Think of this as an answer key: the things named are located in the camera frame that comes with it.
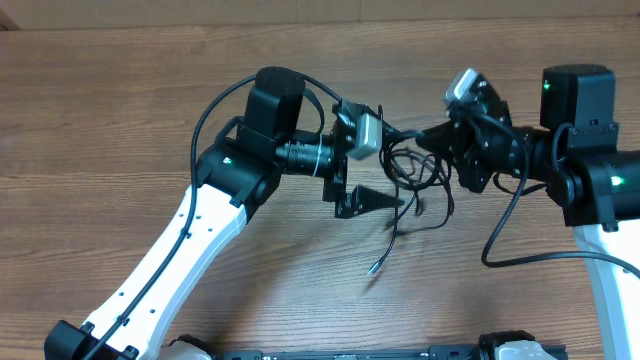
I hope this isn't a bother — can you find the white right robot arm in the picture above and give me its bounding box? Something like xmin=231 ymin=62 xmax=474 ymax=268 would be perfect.
xmin=416 ymin=64 xmax=639 ymax=359

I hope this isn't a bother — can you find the black cable with silver plug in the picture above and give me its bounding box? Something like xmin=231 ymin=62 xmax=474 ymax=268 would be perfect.
xmin=366 ymin=184 xmax=401 ymax=277

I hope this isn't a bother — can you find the black usb cable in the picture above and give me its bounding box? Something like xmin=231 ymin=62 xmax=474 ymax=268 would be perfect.
xmin=377 ymin=104 xmax=456 ymax=236

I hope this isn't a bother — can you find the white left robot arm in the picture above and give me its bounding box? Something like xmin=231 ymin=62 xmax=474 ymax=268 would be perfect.
xmin=44 ymin=67 xmax=396 ymax=360

